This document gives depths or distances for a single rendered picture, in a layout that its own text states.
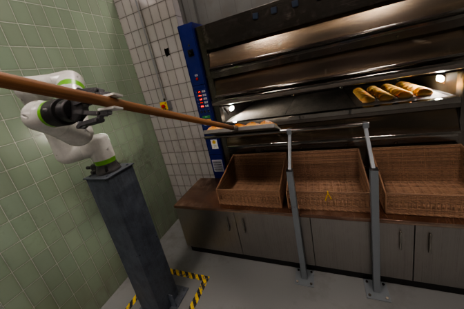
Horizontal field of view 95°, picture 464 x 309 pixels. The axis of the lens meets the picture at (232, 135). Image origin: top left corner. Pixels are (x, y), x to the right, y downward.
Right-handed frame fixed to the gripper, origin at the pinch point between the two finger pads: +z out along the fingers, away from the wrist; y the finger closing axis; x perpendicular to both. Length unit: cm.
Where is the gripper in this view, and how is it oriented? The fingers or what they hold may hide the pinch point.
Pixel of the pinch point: (110, 103)
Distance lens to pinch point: 72.1
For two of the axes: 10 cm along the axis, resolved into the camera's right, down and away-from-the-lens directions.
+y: 0.5, 10.0, -0.7
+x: -3.9, -0.4, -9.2
